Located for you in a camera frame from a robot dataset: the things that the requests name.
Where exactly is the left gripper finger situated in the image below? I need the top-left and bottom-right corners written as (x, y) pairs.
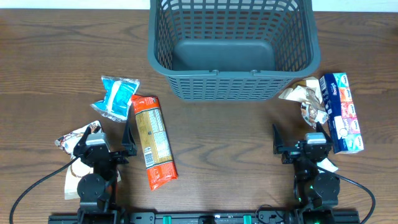
top-left (121, 118), bottom-right (137, 156)
top-left (74, 127), bottom-right (91, 149)

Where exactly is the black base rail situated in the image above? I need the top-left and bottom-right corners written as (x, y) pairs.
top-left (48, 210), bottom-right (360, 224)

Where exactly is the beige snack bag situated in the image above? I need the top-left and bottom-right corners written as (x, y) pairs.
top-left (279, 77), bottom-right (329, 129)

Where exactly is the blue tissue multipack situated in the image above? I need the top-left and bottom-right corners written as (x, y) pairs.
top-left (320, 73), bottom-right (364, 154)

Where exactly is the white brown snack bag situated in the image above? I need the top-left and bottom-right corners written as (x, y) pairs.
top-left (55, 120), bottom-right (103, 200)

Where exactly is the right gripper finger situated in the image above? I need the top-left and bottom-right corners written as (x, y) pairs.
top-left (315, 122), bottom-right (333, 144)
top-left (272, 124), bottom-right (284, 154)

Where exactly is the orange cracker package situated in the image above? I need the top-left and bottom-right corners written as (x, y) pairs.
top-left (132, 95), bottom-right (178, 190)

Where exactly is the black cable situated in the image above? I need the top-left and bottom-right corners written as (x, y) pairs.
top-left (8, 156), bottom-right (79, 224)
top-left (306, 157), bottom-right (376, 224)

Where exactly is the right black cable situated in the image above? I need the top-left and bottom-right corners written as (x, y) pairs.
top-left (306, 157), bottom-right (376, 224)

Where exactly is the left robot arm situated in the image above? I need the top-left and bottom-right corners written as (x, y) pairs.
top-left (73, 121), bottom-right (137, 224)

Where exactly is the blue white snack packet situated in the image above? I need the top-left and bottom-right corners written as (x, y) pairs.
top-left (90, 76), bottom-right (141, 123)

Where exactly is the teal wipes packet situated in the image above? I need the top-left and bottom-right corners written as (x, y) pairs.
top-left (317, 158), bottom-right (338, 172)

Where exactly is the left black cable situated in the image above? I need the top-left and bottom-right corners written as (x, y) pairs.
top-left (8, 156), bottom-right (79, 224)

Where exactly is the grey plastic basket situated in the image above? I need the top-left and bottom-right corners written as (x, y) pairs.
top-left (147, 0), bottom-right (320, 101)

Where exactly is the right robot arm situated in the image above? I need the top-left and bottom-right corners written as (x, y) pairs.
top-left (272, 123), bottom-right (340, 223)

